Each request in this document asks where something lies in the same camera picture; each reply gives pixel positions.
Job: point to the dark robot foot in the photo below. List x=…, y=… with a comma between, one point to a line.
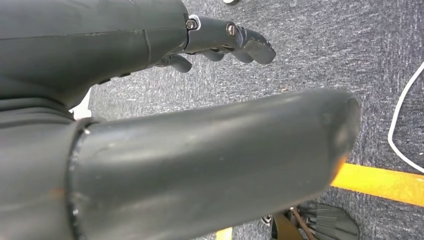
x=331, y=225

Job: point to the white rounded object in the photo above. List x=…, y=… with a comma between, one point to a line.
x=230, y=1

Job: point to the long yellow floor tape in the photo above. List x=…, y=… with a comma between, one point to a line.
x=381, y=182

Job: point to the ribbed grey left arm sleeve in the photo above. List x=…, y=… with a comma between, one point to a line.
x=30, y=179

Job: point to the short yellow floor tape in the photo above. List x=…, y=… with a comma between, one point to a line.
x=224, y=235

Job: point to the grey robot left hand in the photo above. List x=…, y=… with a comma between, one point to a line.
x=99, y=43

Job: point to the white flat panel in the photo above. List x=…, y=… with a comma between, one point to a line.
x=82, y=111

